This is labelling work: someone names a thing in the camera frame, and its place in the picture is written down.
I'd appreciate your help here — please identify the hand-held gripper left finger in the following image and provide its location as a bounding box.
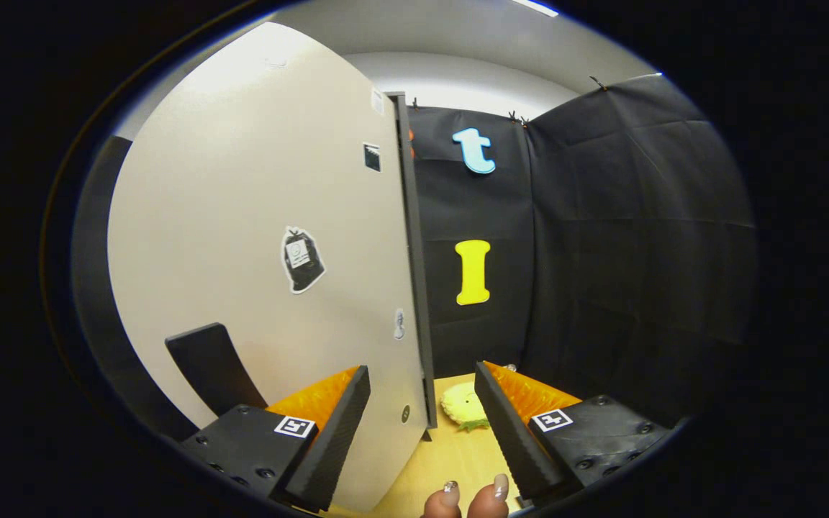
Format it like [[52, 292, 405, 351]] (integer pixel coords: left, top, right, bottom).
[[181, 365, 372, 513]]

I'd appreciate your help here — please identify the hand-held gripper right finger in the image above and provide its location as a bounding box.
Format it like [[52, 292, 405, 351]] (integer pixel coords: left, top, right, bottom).
[[474, 361, 674, 506]]

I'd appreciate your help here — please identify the black door handle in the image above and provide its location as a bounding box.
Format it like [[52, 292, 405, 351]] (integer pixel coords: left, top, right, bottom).
[[165, 322, 269, 418]]

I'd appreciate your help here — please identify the grey shoe cabinet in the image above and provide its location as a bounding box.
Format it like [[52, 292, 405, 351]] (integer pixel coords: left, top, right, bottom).
[[69, 91, 438, 443]]

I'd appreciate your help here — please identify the beige shoe cabinet door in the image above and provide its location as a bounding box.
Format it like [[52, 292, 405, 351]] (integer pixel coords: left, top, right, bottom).
[[107, 22, 433, 513]]

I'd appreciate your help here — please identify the yellow plush toy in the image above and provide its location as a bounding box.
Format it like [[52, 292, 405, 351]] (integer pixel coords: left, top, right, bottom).
[[440, 381, 491, 433]]

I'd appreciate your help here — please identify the black backdrop cloth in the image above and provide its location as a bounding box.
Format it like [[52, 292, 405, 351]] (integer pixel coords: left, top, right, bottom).
[[406, 72, 757, 432]]

